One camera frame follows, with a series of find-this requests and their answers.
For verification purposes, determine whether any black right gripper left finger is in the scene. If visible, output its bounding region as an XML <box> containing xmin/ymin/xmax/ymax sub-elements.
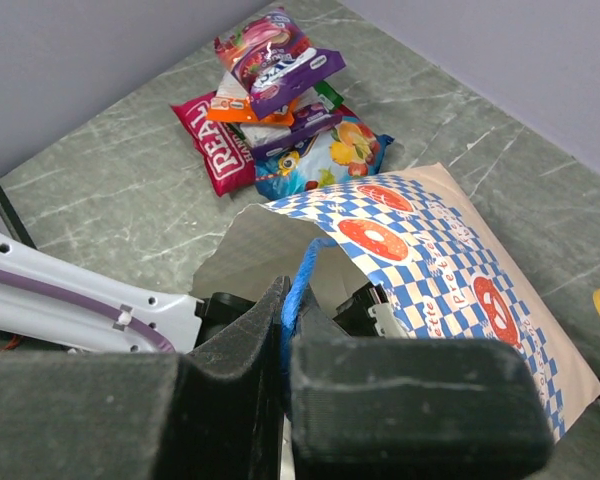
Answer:
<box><xmin>0</xmin><ymin>277</ymin><xmax>290</xmax><ymax>479</ymax></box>

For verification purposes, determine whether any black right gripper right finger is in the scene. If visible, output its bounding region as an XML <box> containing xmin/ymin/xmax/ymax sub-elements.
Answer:
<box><xmin>290</xmin><ymin>291</ymin><xmax>553</xmax><ymax>479</ymax></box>

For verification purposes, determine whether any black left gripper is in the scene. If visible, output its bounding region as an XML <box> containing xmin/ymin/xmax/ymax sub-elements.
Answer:
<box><xmin>194</xmin><ymin>282</ymin><xmax>396</xmax><ymax>351</ymax></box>

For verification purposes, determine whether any red REAL chips bag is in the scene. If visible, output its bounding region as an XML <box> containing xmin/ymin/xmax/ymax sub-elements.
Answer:
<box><xmin>170</xmin><ymin>91</ymin><xmax>255</xmax><ymax>197</ymax></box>

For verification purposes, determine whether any blue checkered paper bag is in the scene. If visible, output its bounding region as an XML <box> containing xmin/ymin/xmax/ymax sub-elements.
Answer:
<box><xmin>192</xmin><ymin>164</ymin><xmax>600</xmax><ymax>438</ymax></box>

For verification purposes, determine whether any blue candy snack bag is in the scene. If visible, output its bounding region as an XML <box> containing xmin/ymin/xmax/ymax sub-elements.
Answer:
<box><xmin>254</xmin><ymin>115</ymin><xmax>394</xmax><ymax>200</ymax></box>

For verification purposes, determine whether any orange snack bag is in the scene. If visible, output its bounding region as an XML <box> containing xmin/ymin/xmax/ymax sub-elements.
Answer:
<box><xmin>207</xmin><ymin>72</ymin><xmax>299</xmax><ymax>126</ymax></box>

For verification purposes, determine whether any purple candy snack bag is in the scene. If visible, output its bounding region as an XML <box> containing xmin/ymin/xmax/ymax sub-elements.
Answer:
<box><xmin>238</xmin><ymin>101</ymin><xmax>343</xmax><ymax>158</ymax></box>

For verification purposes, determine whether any green chips snack bag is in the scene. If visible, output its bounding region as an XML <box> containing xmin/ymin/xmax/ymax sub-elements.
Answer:
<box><xmin>313</xmin><ymin>81</ymin><xmax>344</xmax><ymax>112</ymax></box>

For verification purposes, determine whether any purple FOXS candy bag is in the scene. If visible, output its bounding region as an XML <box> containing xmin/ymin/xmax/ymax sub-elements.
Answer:
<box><xmin>214</xmin><ymin>8</ymin><xmax>346</xmax><ymax>119</ymax></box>

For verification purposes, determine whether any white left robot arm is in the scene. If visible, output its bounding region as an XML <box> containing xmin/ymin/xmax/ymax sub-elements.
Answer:
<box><xmin>0</xmin><ymin>232</ymin><xmax>206</xmax><ymax>353</ymax></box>

